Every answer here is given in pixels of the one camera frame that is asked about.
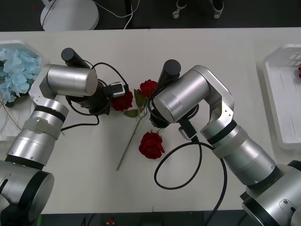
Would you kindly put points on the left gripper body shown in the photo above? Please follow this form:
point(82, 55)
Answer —
point(101, 103)

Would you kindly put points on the red rose with leaf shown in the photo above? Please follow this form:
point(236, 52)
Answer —
point(150, 146)

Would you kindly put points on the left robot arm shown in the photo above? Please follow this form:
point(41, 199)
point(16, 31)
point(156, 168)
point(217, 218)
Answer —
point(30, 141)

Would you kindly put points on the white round stand base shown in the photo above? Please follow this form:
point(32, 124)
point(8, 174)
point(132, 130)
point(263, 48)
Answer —
point(70, 18)

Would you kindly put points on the red rose with leaves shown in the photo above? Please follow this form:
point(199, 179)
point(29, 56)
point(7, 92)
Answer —
point(122, 101)

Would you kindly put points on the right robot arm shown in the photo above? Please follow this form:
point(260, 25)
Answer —
point(247, 153)

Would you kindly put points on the pale blue flower with stem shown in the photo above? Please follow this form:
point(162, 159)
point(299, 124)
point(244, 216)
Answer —
point(8, 96)
point(26, 58)

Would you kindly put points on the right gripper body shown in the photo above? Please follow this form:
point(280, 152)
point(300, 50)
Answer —
point(158, 120)

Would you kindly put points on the chair with white casters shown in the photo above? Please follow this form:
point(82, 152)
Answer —
point(176, 14)

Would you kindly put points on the shallow white box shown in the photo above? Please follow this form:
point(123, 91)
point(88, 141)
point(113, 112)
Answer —
point(4, 131)
point(282, 106)

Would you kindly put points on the red rose with long stem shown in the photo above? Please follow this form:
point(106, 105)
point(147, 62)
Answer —
point(148, 86)

